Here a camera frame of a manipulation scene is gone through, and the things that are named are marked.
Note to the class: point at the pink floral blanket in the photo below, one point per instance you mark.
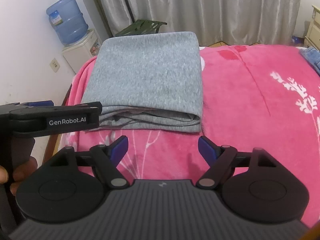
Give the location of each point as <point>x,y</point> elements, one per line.
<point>254,96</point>

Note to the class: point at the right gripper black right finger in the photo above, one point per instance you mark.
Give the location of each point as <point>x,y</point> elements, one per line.
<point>219,159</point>

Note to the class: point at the grey sweatshirt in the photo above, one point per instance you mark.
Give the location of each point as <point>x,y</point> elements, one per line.
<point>148,82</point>

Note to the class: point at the person's left hand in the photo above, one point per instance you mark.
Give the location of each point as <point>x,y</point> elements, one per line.
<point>20,174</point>

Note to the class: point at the blue denim garment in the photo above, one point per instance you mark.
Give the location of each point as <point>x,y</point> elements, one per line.
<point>312,56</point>

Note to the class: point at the white water dispenser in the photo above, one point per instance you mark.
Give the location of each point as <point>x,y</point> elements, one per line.
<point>78,53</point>

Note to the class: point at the blue water jug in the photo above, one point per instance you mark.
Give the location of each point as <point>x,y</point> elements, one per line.
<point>67,20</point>

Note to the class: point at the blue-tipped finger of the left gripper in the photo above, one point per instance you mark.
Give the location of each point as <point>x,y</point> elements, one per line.
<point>37,103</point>

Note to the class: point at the grey curtain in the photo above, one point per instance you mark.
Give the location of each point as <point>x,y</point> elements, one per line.
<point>229,21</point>

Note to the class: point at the cream cabinet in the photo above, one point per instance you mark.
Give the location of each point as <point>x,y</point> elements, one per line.
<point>312,38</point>

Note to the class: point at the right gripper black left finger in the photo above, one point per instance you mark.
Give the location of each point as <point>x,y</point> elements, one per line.
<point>106,160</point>

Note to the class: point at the white wall socket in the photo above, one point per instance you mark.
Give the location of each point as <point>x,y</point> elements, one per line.
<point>54,65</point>

